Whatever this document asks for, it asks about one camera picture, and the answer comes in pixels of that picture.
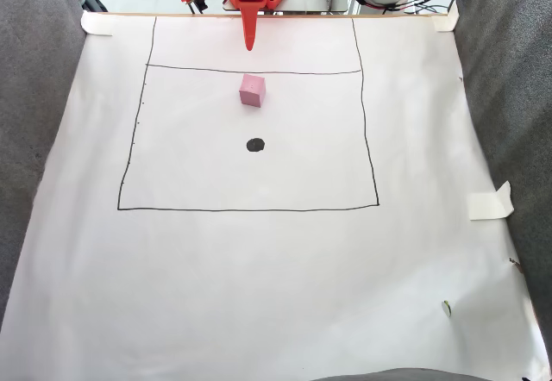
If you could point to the pink cube block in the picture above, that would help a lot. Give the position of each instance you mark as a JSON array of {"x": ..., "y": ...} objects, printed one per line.
[{"x": 252, "y": 92}]

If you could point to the black dot mark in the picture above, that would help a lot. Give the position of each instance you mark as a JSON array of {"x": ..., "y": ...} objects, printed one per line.
[{"x": 255, "y": 145}]

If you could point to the white masking tape piece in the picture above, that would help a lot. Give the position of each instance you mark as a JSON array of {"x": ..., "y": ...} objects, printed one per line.
[
  {"x": 97, "y": 24},
  {"x": 487, "y": 206},
  {"x": 446, "y": 21}
]

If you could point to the grey fabric panel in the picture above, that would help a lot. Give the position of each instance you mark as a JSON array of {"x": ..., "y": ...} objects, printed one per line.
[
  {"x": 30, "y": 96},
  {"x": 509, "y": 96}
]

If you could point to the white paper sheet with lines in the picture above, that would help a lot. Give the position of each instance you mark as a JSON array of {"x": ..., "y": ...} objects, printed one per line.
[{"x": 276, "y": 269}]

